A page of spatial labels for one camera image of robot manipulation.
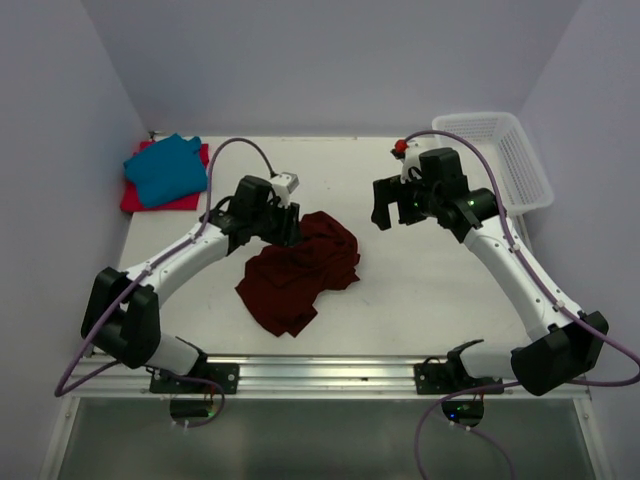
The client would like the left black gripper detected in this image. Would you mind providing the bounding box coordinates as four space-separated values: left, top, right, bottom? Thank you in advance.
250 196 302 247

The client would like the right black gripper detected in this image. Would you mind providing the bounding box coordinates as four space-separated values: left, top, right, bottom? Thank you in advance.
372 171 441 230

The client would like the dark red t-shirt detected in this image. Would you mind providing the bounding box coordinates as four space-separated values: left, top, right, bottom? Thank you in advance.
236 211 360 337

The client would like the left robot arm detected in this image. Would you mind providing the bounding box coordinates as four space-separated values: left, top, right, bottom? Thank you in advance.
81 173 301 393

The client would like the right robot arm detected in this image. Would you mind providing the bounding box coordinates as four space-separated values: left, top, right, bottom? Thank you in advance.
371 148 608 396

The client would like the folded blue t-shirt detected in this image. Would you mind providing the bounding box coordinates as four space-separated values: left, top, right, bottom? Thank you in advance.
123 132 209 207

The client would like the folded pink t-shirt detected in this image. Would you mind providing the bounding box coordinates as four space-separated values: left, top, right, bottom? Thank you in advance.
119 140 210 213

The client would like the white plastic basket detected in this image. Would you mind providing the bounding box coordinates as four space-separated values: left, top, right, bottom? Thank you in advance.
432 112 554 216

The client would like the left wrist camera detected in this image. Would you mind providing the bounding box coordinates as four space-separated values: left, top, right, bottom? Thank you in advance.
270 172 299 208

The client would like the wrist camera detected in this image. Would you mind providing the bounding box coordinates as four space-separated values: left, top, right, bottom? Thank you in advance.
391 139 426 183
270 172 299 208

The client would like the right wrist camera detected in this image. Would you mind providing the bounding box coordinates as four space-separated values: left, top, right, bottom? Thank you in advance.
391 139 426 183

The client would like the aluminium mounting rail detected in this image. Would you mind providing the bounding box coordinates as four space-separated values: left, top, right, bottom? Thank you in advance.
59 353 591 400

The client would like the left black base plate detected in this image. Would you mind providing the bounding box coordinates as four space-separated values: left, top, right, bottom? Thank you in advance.
149 362 240 395

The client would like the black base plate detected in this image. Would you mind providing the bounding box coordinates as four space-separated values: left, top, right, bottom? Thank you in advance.
413 357 505 395
149 362 240 395

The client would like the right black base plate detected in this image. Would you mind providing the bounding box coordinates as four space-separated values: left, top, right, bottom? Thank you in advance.
413 357 505 395

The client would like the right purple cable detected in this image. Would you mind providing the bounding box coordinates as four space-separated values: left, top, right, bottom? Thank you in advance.
399 129 640 480

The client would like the purple cable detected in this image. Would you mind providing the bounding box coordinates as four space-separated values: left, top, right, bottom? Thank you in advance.
53 138 275 397
399 129 640 480

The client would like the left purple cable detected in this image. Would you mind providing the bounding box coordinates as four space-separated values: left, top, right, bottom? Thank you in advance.
53 138 275 397

